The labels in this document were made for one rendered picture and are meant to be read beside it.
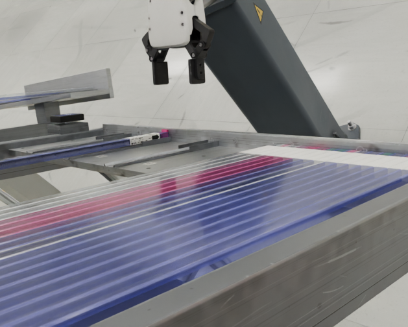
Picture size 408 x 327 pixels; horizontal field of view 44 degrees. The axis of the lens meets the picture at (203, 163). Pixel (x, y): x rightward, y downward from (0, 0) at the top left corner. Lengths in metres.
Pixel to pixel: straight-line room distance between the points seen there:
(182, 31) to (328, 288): 0.58
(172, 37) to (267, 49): 0.45
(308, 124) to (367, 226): 1.06
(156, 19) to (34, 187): 0.50
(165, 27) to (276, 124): 0.64
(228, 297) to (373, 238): 0.15
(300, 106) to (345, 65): 0.60
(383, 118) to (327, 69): 0.37
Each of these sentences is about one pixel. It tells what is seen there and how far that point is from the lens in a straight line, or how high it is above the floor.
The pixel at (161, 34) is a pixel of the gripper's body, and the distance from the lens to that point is 0.86.
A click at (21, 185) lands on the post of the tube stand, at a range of 1.16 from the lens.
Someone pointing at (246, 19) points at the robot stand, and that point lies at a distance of 1.20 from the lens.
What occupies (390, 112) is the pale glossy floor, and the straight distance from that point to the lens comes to 1.69.
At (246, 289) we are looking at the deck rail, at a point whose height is 0.98.
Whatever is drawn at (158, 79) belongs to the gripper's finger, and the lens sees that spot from 0.90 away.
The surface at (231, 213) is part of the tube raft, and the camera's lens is 0.37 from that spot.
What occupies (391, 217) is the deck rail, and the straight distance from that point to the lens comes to 0.39.
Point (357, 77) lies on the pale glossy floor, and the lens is 1.86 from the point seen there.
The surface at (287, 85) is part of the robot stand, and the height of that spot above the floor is 0.40.
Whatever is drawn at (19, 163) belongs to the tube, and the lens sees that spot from 0.71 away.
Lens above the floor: 1.18
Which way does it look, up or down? 37 degrees down
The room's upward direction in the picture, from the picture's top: 42 degrees counter-clockwise
